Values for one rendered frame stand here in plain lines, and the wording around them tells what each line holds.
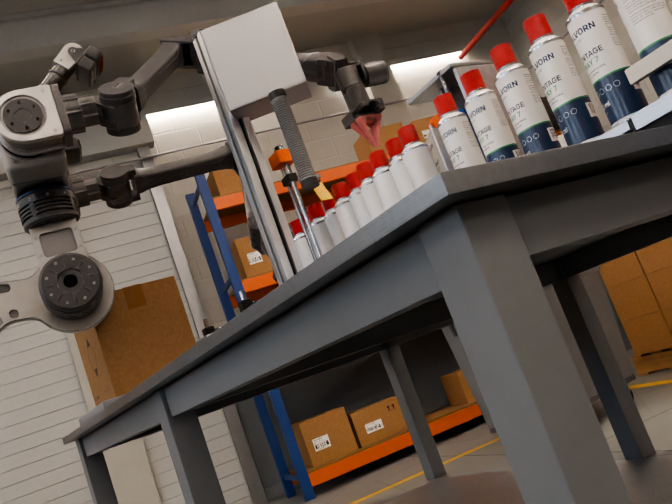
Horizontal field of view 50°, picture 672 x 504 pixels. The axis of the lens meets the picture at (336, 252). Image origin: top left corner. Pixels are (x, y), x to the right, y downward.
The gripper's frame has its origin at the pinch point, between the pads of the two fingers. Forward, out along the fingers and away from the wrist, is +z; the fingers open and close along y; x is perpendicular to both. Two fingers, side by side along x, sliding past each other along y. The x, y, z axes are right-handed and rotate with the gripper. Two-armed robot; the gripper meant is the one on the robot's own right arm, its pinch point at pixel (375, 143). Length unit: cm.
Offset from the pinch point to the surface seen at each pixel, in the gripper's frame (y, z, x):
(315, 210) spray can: 2.2, 11.8, 21.4
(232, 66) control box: -8.7, -19.2, 34.5
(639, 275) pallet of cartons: 179, 64, -316
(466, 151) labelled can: -48, 21, 23
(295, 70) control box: -15.6, -13.2, 25.1
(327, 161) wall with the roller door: 397, -130, -270
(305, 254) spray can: 12.0, 18.9, 22.0
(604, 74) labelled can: -76, 23, 24
